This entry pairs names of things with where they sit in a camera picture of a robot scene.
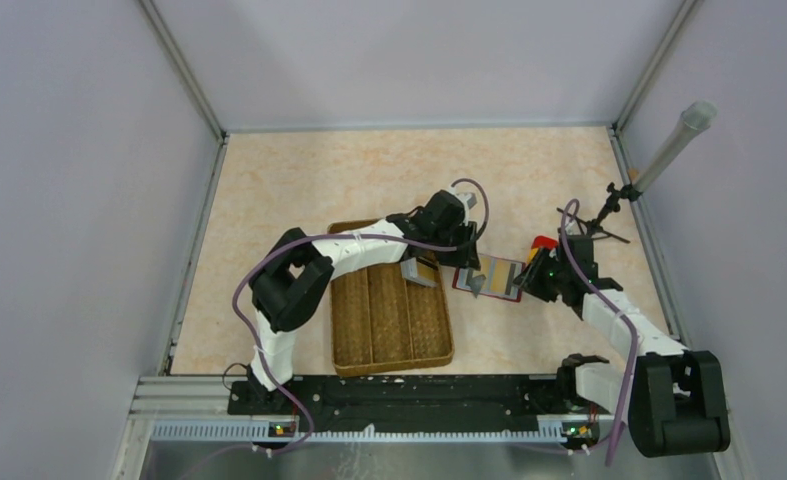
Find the aluminium frame rail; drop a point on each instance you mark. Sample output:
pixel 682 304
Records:
pixel 181 67

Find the black mini tripod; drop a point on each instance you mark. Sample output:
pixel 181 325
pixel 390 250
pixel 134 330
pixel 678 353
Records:
pixel 594 228

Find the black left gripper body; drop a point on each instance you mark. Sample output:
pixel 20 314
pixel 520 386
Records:
pixel 461 256

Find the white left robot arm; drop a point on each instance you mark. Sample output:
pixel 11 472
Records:
pixel 288 284

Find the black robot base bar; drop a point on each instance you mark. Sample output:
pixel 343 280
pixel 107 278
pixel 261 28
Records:
pixel 411 404

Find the woven bamboo tray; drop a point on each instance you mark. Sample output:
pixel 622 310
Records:
pixel 382 322

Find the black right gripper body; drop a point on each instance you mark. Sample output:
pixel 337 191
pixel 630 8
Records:
pixel 544 280

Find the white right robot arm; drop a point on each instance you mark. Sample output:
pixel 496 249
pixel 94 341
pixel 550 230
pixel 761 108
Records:
pixel 670 398

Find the red yellow plastic case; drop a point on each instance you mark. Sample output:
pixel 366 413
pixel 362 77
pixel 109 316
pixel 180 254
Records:
pixel 541 242

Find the red leather card holder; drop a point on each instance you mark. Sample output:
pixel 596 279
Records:
pixel 513 294

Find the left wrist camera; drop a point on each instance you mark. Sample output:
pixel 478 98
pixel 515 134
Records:
pixel 469 200

